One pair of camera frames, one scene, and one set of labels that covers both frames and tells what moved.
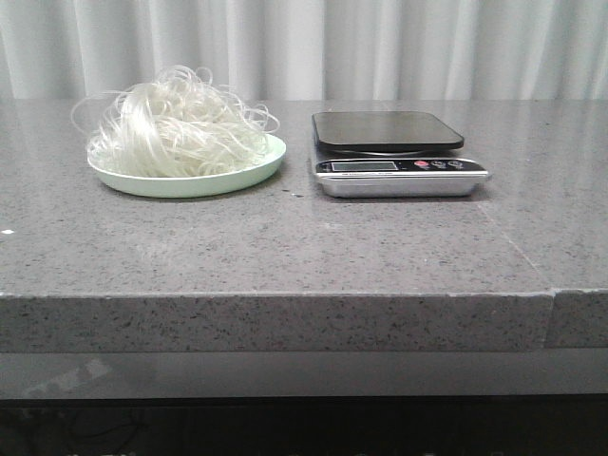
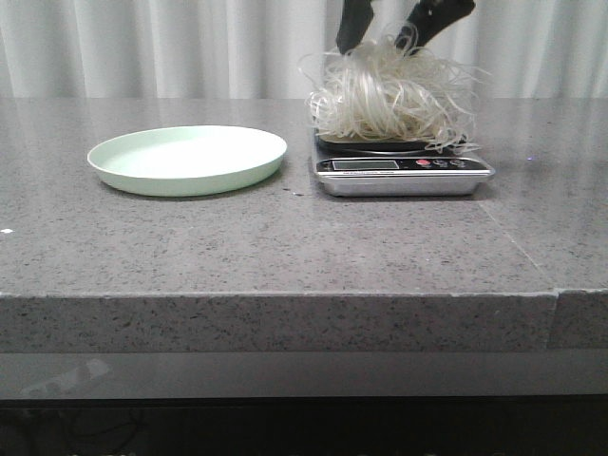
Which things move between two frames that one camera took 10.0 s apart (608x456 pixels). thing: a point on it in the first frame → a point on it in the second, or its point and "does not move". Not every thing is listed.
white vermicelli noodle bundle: x=181 y=123 → x=394 y=90
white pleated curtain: x=341 y=55 does not move
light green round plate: x=168 y=163 does not move
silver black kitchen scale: x=391 y=155 does not move
